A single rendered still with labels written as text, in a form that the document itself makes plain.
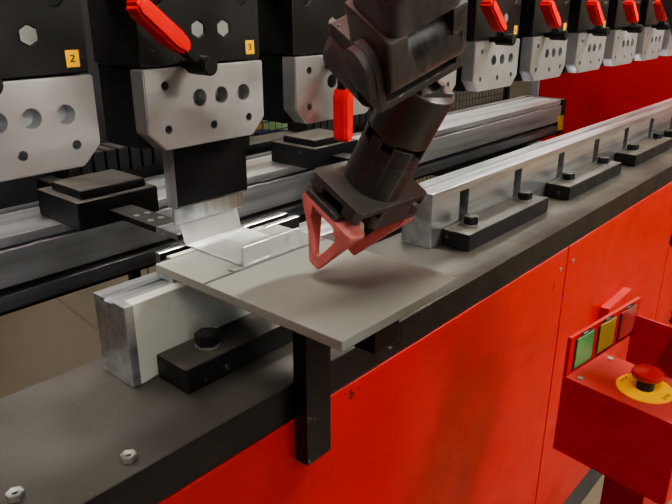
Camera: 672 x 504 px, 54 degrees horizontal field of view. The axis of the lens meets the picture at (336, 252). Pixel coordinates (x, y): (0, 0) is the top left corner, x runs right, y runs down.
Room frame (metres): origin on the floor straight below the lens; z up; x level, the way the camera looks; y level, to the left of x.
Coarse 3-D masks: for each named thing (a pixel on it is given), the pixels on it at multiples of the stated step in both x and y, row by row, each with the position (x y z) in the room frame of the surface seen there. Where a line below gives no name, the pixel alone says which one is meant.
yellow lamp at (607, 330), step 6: (606, 324) 0.85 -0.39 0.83; (612, 324) 0.86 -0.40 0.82; (600, 330) 0.84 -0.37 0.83; (606, 330) 0.85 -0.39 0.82; (612, 330) 0.86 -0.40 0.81; (600, 336) 0.84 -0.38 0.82; (606, 336) 0.85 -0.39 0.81; (612, 336) 0.87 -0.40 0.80; (600, 342) 0.84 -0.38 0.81; (606, 342) 0.85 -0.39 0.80; (612, 342) 0.87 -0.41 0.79; (600, 348) 0.84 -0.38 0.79
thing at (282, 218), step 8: (272, 216) 0.82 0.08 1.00; (280, 216) 0.83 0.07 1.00; (296, 216) 0.82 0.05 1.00; (248, 224) 0.79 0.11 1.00; (256, 224) 0.80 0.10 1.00; (264, 224) 0.81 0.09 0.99; (272, 224) 0.79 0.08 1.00; (280, 224) 0.80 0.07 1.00; (288, 224) 0.81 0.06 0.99; (296, 224) 0.82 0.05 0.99; (168, 248) 0.70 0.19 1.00; (176, 248) 0.71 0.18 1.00; (184, 248) 0.71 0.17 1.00; (160, 256) 0.69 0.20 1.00; (168, 280) 0.68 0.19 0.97
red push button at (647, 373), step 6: (636, 366) 0.77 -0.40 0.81; (642, 366) 0.77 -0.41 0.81; (648, 366) 0.77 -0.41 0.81; (654, 366) 0.77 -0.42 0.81; (636, 372) 0.76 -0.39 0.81; (642, 372) 0.75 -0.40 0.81; (648, 372) 0.75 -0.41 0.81; (654, 372) 0.75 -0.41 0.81; (660, 372) 0.75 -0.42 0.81; (636, 378) 0.75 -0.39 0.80; (642, 378) 0.75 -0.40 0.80; (648, 378) 0.74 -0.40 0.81; (654, 378) 0.74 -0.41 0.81; (660, 378) 0.74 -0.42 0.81; (636, 384) 0.76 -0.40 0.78; (642, 384) 0.75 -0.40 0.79; (648, 384) 0.75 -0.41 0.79; (654, 384) 0.75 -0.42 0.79; (642, 390) 0.75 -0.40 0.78; (648, 390) 0.75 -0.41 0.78
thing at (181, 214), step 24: (216, 144) 0.74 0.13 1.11; (240, 144) 0.76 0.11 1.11; (168, 168) 0.70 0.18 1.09; (192, 168) 0.71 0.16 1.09; (216, 168) 0.73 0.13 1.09; (240, 168) 0.76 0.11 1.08; (168, 192) 0.70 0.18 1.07; (192, 192) 0.71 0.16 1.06; (216, 192) 0.73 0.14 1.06; (240, 192) 0.77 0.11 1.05; (192, 216) 0.72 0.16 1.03
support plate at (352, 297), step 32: (192, 256) 0.68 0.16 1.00; (288, 256) 0.68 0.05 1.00; (352, 256) 0.68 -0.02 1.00; (384, 256) 0.68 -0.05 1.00; (224, 288) 0.59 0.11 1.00; (256, 288) 0.59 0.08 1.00; (288, 288) 0.59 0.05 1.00; (320, 288) 0.59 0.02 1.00; (352, 288) 0.59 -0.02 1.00; (384, 288) 0.59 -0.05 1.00; (416, 288) 0.59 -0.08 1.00; (448, 288) 0.61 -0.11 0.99; (288, 320) 0.52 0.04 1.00; (320, 320) 0.52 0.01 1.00; (352, 320) 0.52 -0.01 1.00; (384, 320) 0.53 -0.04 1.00
